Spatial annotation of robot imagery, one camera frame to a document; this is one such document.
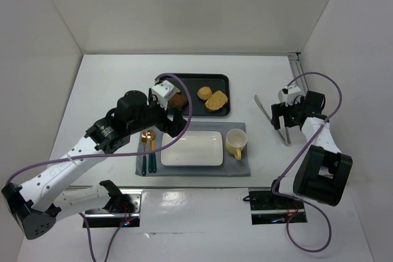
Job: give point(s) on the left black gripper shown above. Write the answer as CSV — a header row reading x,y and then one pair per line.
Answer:
x,y
173,118

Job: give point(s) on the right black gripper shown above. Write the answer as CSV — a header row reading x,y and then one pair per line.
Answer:
x,y
281,116

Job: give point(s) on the metal food tongs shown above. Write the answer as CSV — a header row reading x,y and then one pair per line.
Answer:
x,y
285,139

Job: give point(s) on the bread slice with seeds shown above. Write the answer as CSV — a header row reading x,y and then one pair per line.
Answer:
x,y
216,101

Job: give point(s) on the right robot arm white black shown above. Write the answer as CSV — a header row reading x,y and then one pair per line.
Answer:
x,y
324,170

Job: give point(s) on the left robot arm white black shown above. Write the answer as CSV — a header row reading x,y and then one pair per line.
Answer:
x,y
37,204

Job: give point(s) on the dark brown bread loaf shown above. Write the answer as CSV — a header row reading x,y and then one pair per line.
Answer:
x,y
178,101

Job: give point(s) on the round yellow bread bun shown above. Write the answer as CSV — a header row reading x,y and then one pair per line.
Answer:
x,y
204,93

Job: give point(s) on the white rectangular plate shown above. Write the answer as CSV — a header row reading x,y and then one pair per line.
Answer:
x,y
195,148

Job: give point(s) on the black baking tray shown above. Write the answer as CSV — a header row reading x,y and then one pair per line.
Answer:
x,y
216,82

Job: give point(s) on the yellow ceramic mug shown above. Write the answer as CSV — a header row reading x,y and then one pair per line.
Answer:
x,y
235,142

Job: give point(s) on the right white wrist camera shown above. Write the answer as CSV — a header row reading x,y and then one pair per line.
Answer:
x,y
290,95

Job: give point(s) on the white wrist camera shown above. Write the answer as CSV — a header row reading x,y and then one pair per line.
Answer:
x,y
162,92
290,95

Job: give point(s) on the gold fork green handle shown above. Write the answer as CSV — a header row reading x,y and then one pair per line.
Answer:
x,y
144,139

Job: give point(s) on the gold spoon green handle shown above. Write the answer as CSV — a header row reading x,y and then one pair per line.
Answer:
x,y
152,167

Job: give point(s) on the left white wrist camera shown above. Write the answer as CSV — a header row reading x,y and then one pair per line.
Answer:
x,y
162,92

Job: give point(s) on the aluminium rail frame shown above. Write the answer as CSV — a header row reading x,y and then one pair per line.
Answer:
x,y
296,69

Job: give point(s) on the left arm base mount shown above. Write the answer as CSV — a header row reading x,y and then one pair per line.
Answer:
x,y
123,209

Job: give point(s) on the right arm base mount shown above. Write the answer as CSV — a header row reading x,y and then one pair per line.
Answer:
x,y
267,208

